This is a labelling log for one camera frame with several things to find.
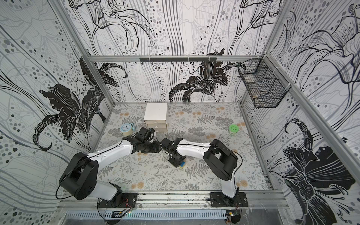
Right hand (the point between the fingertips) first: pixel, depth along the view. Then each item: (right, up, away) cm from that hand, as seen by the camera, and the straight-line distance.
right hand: (179, 160), depth 89 cm
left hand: (-13, +6, -1) cm, 14 cm away
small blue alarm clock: (-38, +19, +9) cm, 43 cm away
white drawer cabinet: (-16, +28, +4) cm, 33 cm away
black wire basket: (+56, +48, -1) cm, 74 cm away
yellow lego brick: (+2, -2, -7) cm, 7 cm away
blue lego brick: (+2, 0, -8) cm, 8 cm away
